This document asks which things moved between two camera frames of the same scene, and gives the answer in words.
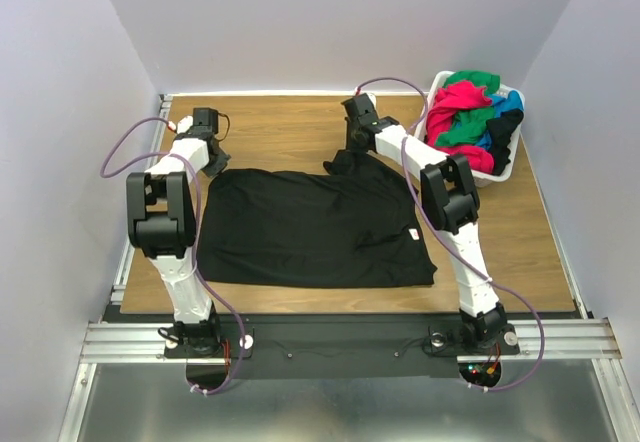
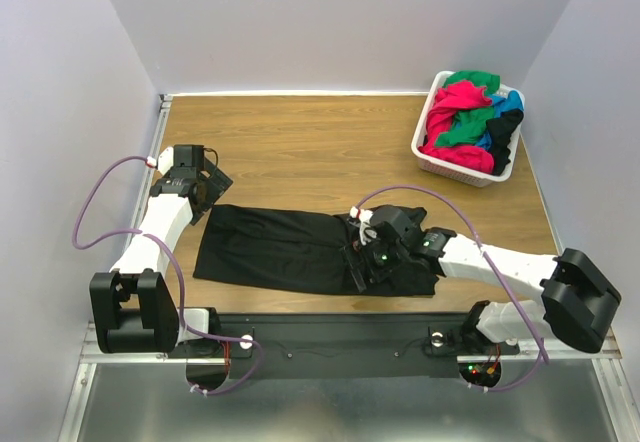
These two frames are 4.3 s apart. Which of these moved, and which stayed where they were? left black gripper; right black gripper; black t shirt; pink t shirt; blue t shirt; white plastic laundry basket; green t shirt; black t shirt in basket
Moved: right black gripper; black t shirt; left black gripper
Stayed: green t shirt; black t shirt in basket; blue t shirt; pink t shirt; white plastic laundry basket
